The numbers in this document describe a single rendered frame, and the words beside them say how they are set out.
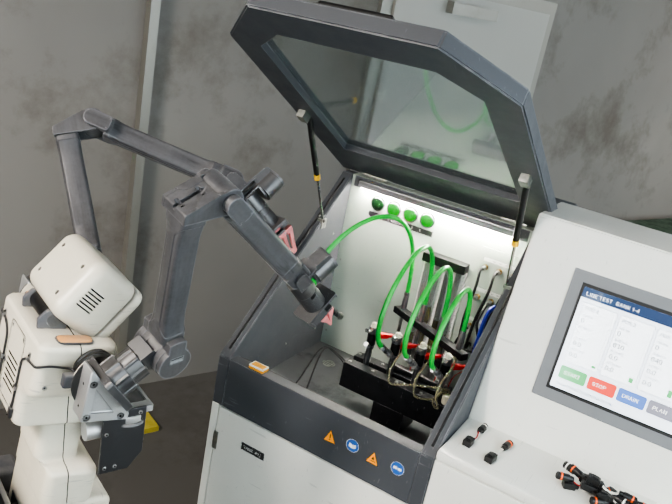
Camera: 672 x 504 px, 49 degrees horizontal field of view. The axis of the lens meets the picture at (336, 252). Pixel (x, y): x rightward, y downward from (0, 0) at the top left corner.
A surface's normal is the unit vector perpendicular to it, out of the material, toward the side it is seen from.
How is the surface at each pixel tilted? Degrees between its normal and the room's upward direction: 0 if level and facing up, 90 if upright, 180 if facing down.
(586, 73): 90
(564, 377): 76
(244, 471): 90
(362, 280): 90
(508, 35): 90
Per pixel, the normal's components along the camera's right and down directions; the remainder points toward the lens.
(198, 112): 0.58, 0.37
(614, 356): -0.45, -0.03
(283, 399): -0.51, 0.19
